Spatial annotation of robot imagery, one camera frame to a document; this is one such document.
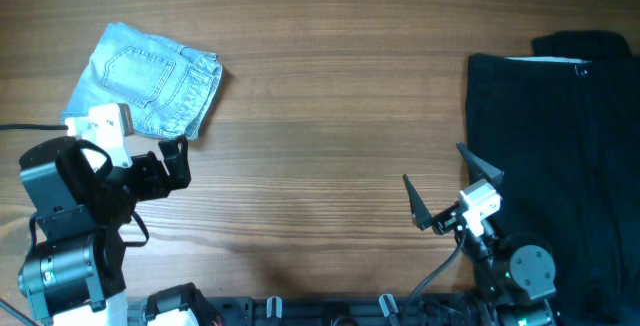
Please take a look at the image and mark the light blue denim shorts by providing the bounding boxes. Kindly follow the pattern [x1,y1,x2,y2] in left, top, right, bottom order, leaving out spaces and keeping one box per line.
[61,22,223,140]

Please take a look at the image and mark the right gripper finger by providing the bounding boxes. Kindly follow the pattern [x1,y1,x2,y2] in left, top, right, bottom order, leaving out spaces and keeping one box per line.
[456,142,504,186]
[403,174,432,231]

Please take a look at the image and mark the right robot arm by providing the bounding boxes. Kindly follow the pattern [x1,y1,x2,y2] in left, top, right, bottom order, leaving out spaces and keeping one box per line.
[403,143,556,326]

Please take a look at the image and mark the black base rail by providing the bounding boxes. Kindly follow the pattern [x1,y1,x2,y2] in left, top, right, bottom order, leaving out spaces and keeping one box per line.
[127,293,481,326]

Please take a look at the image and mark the black folded garment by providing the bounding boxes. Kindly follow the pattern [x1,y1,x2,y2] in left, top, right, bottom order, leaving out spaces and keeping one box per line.
[465,31,639,325]

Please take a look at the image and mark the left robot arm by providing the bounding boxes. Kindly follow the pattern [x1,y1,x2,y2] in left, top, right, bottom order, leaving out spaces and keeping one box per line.
[18,136,191,325]

